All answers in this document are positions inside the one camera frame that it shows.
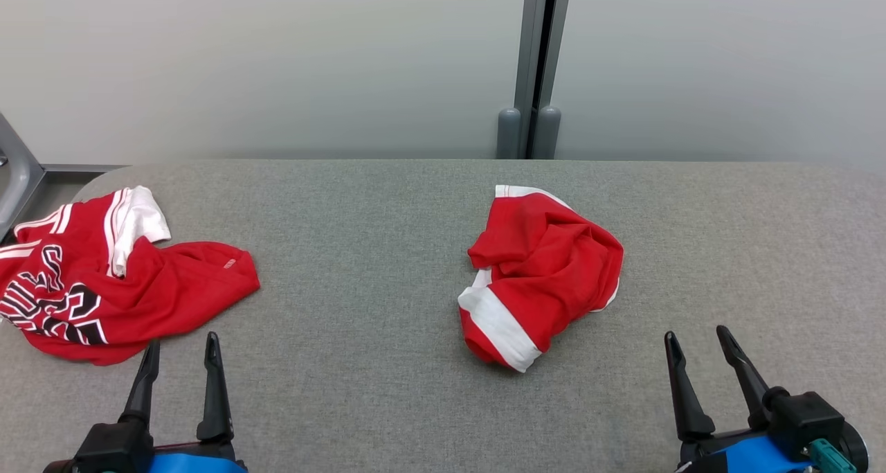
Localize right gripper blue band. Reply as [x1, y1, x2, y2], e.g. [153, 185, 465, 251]
[664, 325, 814, 473]

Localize red shorts with white bands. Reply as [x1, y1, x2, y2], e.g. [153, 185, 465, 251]
[458, 184, 624, 373]

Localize red jersey with black print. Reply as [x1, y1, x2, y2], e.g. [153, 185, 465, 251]
[0, 186, 261, 366]

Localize right camera cable teal plug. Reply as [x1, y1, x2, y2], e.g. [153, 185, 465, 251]
[808, 438, 859, 473]

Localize grey metal partition end frame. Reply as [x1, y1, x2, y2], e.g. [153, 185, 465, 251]
[0, 113, 129, 242]

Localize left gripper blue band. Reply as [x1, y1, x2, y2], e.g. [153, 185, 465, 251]
[118, 332, 248, 473]

